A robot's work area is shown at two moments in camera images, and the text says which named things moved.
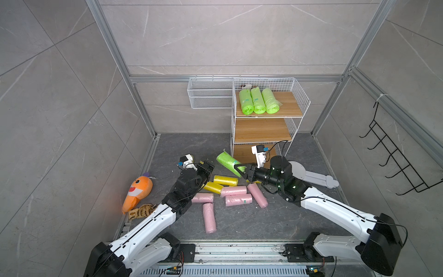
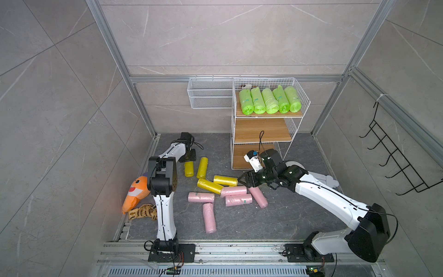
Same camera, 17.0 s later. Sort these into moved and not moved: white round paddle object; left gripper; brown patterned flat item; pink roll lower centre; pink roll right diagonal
Moved: left gripper
Not moved: brown patterned flat item; pink roll right diagonal; pink roll lower centre; white round paddle object
